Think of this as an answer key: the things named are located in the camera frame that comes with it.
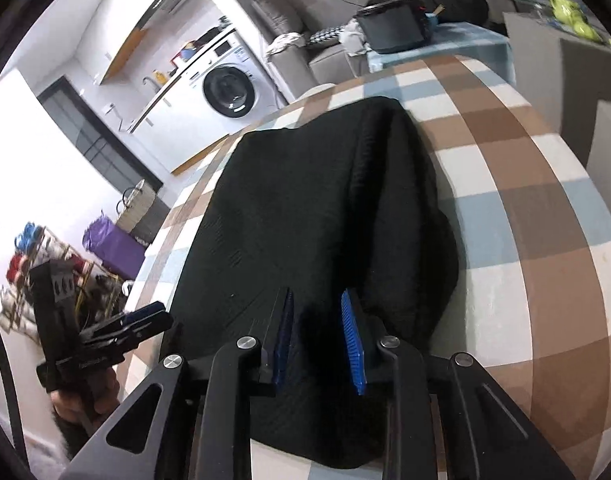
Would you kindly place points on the white cloth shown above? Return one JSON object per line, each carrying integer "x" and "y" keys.
{"x": 285, "y": 44}

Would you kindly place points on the cardboard box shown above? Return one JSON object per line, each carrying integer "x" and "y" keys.
{"x": 545, "y": 75}

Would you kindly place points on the white base cabinet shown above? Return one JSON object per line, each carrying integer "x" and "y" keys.
{"x": 185, "y": 125}

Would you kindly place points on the grey sofa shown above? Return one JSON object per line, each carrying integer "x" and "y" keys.
{"x": 305, "y": 65}

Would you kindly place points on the brown blue checked tablecloth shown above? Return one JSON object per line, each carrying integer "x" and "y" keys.
{"x": 510, "y": 260}

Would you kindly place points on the grey pillow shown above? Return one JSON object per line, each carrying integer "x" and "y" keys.
{"x": 280, "y": 17}

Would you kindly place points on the dark glass door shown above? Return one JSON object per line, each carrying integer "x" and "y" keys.
{"x": 100, "y": 135}

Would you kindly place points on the yellow green cloth bundle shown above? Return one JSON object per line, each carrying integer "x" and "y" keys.
{"x": 575, "y": 15}

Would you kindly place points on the white washing machine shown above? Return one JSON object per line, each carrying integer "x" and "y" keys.
{"x": 230, "y": 85}

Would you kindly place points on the yellow bottle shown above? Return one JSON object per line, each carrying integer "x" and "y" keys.
{"x": 161, "y": 78}

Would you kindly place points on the person's left hand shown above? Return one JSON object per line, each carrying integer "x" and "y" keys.
{"x": 102, "y": 397}

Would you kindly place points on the purple bag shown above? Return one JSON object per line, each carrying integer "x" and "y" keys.
{"x": 115, "y": 250}

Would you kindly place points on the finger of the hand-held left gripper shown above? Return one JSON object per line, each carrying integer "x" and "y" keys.
{"x": 140, "y": 335}
{"x": 135, "y": 316}

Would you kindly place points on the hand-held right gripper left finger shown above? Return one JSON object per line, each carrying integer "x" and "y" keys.
{"x": 284, "y": 342}

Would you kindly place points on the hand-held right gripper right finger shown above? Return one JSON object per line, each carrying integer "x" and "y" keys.
{"x": 353, "y": 347}

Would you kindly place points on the person's left forearm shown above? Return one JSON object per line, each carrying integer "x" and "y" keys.
{"x": 72, "y": 435}

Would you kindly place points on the cluttered storage rack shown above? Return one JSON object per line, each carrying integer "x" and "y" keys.
{"x": 20, "y": 270}

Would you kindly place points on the white wall cabinet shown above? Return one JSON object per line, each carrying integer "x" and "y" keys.
{"x": 145, "y": 25}

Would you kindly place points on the black faucet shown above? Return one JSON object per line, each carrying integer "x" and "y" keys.
{"x": 149, "y": 82}

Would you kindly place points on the black storage bin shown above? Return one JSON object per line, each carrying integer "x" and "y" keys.
{"x": 393, "y": 27}

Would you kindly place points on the houndstooth pillow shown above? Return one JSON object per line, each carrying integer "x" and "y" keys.
{"x": 325, "y": 37}

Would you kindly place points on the woven laundry basket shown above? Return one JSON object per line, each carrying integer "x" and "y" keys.
{"x": 143, "y": 210}

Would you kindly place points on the grey white clothes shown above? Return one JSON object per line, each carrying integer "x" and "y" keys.
{"x": 354, "y": 37}

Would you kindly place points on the black knit garment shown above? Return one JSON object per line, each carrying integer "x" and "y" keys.
{"x": 310, "y": 200}

